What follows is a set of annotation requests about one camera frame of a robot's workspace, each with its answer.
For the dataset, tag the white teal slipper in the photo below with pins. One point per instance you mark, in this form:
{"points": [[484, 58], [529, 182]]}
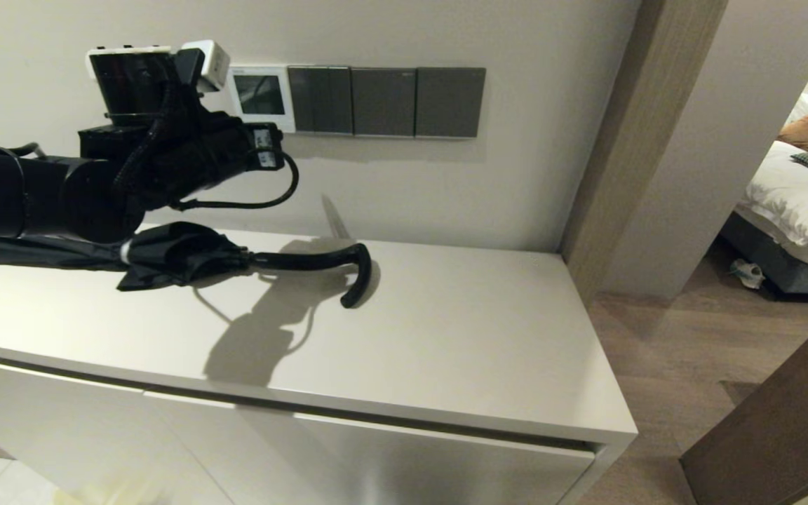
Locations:
{"points": [[748, 273]]}

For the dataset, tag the white wall thermostat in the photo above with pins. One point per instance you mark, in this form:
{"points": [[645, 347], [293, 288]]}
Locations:
{"points": [[260, 95]]}

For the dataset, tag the grey single rocker switch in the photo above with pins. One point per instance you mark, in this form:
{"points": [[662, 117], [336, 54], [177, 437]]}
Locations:
{"points": [[449, 103], [383, 102]]}

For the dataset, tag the black module with white lid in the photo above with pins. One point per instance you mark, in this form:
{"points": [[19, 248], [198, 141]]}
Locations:
{"points": [[127, 81]]}

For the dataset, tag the dark grey bed base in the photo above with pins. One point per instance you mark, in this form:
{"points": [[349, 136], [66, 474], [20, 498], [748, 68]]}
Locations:
{"points": [[790, 277]]}

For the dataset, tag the white sideboard cabinet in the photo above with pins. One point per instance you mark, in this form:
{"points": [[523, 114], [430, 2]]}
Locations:
{"points": [[446, 337]]}

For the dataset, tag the brown wooden door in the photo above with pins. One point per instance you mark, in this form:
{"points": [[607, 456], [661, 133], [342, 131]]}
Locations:
{"points": [[783, 435]]}

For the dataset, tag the black folded umbrella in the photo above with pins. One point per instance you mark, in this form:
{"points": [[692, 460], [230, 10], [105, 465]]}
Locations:
{"points": [[172, 256]]}

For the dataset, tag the light wooden door frame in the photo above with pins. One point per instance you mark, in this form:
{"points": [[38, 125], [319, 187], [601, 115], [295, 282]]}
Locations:
{"points": [[628, 140]]}

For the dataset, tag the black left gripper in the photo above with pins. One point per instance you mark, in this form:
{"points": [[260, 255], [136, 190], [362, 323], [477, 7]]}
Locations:
{"points": [[207, 151]]}

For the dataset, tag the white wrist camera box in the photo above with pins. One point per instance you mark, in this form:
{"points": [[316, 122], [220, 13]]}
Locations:
{"points": [[209, 64]]}

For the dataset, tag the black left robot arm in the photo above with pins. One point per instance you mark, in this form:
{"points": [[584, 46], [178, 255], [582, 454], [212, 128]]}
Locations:
{"points": [[25, 193]]}

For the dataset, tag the grey triple rocker switch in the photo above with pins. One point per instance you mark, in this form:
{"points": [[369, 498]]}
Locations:
{"points": [[320, 100]]}

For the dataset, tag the white bed with pillows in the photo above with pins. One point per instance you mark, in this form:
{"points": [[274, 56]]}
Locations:
{"points": [[797, 203]]}

